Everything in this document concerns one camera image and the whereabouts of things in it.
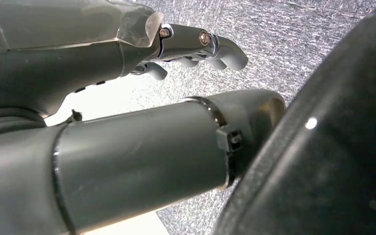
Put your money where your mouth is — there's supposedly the black robot body shell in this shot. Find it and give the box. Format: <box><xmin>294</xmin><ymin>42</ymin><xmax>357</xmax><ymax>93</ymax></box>
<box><xmin>212</xmin><ymin>6</ymin><xmax>376</xmax><ymax>235</ymax></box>

